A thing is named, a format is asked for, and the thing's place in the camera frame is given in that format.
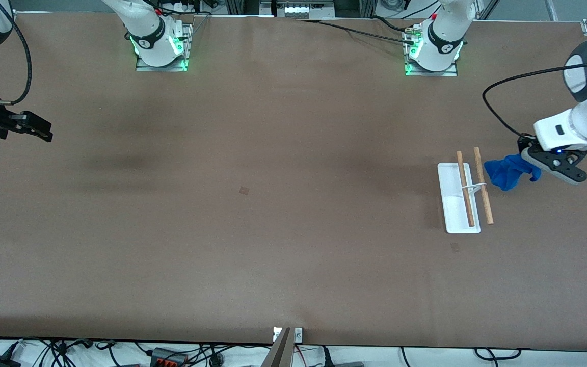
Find blue towel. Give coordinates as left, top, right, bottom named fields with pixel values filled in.
left=484, top=154, right=542, bottom=192

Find white towel rack wooden rods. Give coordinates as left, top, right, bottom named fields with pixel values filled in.
left=437, top=146, right=495, bottom=234

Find white power strip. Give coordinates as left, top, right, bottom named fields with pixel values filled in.
left=160, top=0, right=207, bottom=15

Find red and black connector box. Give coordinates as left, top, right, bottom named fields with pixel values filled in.
left=149, top=348, right=188, bottom=367

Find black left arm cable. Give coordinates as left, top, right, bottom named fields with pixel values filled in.
left=482, top=60, right=587, bottom=138

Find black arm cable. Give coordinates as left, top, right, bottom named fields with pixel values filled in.
left=482, top=60, right=587, bottom=138
left=0, top=0, right=33, bottom=106

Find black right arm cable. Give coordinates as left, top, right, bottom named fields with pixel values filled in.
left=0, top=0, right=33, bottom=106

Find short black table cable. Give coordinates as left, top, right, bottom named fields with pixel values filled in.
left=371, top=15, right=419, bottom=34

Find long black table cable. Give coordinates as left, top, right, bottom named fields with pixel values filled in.
left=296, top=18, right=417, bottom=45

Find looped black cable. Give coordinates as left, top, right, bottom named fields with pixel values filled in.
left=473, top=348, right=522, bottom=361

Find grey camera post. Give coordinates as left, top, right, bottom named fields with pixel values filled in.
left=260, top=327, right=294, bottom=367

